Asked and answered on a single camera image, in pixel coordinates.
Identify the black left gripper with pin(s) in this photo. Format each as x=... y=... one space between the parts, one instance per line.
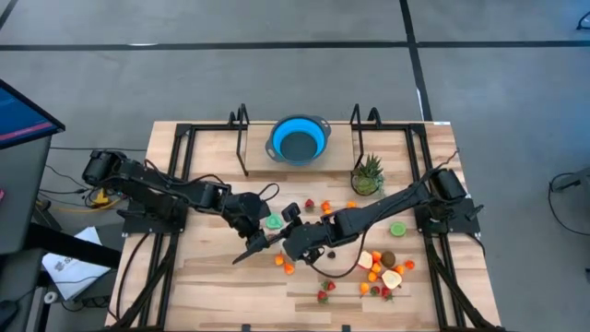
x=257 y=239

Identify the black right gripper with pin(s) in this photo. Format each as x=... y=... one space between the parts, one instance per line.
x=304 y=242

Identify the blue collapsible colander grey rim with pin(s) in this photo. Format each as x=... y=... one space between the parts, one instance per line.
x=298 y=147

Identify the green kiwi half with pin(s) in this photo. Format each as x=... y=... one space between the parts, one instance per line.
x=397 y=228

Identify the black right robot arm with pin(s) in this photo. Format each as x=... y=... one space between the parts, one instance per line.
x=392 y=205

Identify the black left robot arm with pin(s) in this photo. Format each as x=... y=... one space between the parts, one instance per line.
x=152 y=182

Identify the green fruit half pale inside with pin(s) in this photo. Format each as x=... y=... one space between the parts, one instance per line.
x=274 y=221

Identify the red apple half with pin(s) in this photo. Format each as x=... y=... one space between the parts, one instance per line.
x=365 y=260
x=391 y=279

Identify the black tube stand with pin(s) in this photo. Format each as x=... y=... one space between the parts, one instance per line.
x=357 y=138
x=239 y=138

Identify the brown whole kiwi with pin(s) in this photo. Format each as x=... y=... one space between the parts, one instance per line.
x=388 y=259

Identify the black desk leg bar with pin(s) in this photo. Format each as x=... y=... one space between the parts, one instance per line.
x=74 y=246

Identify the white paper sheets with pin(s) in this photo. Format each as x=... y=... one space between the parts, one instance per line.
x=69 y=272

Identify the white tape roll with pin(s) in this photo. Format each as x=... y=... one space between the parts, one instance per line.
x=50 y=297

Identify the monitor with blue screen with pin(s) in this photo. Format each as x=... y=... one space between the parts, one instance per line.
x=23 y=115

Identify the black stand foot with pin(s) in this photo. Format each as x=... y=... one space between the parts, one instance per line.
x=584 y=22

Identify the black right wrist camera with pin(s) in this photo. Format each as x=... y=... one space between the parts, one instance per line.
x=291 y=212

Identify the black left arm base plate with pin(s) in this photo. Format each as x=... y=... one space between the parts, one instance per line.
x=138 y=226

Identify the black metal table frame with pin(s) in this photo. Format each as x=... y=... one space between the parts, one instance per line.
x=412 y=152

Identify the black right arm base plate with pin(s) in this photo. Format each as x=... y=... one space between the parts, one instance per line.
x=461 y=221

